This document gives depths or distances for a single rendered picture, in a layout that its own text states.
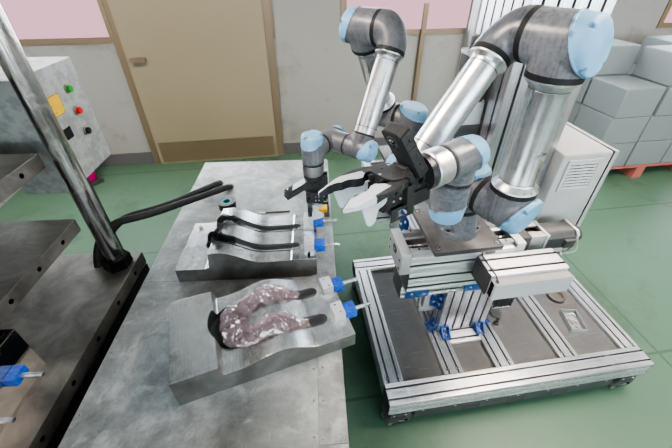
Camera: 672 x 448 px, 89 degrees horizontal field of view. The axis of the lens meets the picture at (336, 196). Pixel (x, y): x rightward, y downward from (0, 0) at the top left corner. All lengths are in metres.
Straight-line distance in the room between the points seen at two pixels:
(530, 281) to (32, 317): 1.61
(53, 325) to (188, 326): 0.52
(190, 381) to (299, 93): 2.94
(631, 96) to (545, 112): 2.92
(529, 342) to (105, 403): 1.76
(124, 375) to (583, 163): 1.57
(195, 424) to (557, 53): 1.18
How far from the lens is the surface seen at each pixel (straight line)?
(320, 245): 1.26
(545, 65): 0.85
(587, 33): 0.83
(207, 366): 1.03
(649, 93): 3.92
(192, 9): 3.42
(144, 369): 1.22
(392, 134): 0.56
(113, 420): 1.18
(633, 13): 4.88
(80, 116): 1.63
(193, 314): 1.14
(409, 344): 1.86
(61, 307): 1.54
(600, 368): 2.12
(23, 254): 1.39
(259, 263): 1.26
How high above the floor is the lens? 1.77
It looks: 35 degrees down
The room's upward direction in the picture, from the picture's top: straight up
